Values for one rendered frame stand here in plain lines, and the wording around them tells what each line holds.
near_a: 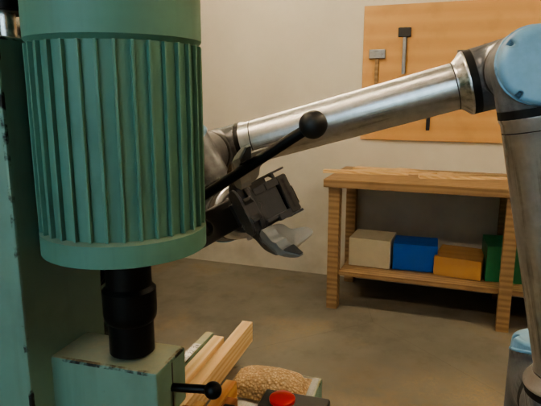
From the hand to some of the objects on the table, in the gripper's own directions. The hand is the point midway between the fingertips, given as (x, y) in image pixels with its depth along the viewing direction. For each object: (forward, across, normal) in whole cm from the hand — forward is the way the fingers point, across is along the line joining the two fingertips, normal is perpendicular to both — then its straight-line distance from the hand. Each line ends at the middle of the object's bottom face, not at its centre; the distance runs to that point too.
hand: (270, 203), depth 66 cm
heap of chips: (-22, +27, +6) cm, 36 cm away
